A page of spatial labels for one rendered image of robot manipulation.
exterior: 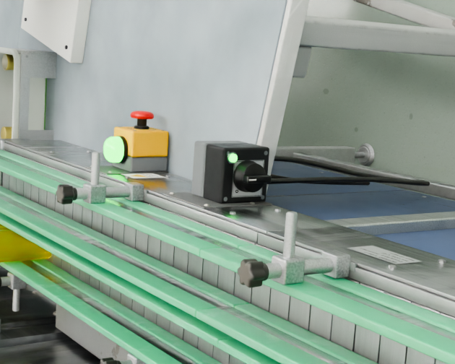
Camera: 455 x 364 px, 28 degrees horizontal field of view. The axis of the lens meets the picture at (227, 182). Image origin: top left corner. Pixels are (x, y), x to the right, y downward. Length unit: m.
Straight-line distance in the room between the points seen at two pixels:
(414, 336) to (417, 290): 0.11
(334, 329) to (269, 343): 0.08
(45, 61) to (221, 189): 0.79
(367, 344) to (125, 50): 0.88
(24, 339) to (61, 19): 0.65
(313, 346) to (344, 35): 0.58
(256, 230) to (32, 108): 0.93
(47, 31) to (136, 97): 0.37
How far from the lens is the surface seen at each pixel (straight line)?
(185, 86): 1.50
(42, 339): 1.65
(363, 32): 1.43
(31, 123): 1.96
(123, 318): 1.36
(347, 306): 0.88
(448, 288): 0.92
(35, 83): 1.95
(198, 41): 1.47
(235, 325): 1.04
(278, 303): 1.09
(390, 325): 0.83
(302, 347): 0.99
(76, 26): 1.82
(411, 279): 0.93
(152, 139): 1.52
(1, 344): 1.63
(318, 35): 1.38
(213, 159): 1.27
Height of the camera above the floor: 1.53
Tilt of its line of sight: 34 degrees down
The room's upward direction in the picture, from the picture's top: 92 degrees counter-clockwise
